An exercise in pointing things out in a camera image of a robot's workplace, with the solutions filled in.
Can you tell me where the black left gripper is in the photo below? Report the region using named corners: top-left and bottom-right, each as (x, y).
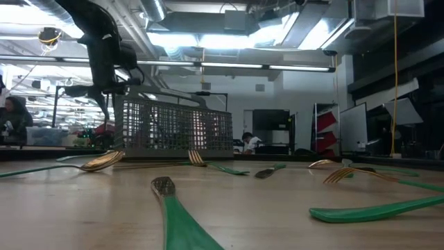
top-left (64, 34), bottom-right (142, 122)

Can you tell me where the green-handled gold cutlery piece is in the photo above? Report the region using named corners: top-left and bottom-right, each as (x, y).
top-left (55, 151), bottom-right (117, 163)

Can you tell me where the gold spoon with green handle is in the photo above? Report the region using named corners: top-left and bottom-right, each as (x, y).
top-left (307, 158), bottom-right (420, 177)
top-left (0, 149), bottom-right (126, 179)
top-left (308, 194), bottom-right (444, 224)

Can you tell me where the grey mesh cutlery basket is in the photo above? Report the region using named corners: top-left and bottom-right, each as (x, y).
top-left (113, 84), bottom-right (234, 160)

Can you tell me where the gold fork with green handle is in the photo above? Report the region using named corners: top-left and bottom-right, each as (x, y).
top-left (187, 149), bottom-right (251, 176)
top-left (322, 167), bottom-right (444, 193)

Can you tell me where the person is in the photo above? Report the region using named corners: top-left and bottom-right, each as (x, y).
top-left (241, 131), bottom-right (265, 156)
top-left (0, 95), bottom-right (35, 146)

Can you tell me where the long ceiling light bar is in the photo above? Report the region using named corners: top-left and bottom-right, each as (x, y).
top-left (0, 54), bottom-right (336, 74)

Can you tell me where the black cabinet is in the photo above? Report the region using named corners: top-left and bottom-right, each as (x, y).
top-left (252, 108), bottom-right (291, 156)

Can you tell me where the red shelf rack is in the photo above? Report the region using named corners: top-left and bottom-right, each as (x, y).
top-left (313, 101), bottom-right (340, 158)

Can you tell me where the whiteboard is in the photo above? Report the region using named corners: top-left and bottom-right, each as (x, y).
top-left (339, 101), bottom-right (369, 153)

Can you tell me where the grey slanted panel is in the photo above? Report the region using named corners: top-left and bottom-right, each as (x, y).
top-left (382, 97), bottom-right (425, 126)

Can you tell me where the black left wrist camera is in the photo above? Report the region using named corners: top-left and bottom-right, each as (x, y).
top-left (117, 42), bottom-right (139, 70)

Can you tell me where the yellow ceiling cable reel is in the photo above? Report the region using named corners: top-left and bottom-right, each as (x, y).
top-left (37, 26), bottom-right (64, 47)

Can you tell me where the silver round air duct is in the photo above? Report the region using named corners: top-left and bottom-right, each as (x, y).
top-left (138, 0), bottom-right (168, 22)

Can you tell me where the yellow hanging cable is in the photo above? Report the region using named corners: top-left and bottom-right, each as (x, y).
top-left (390, 0), bottom-right (399, 156)

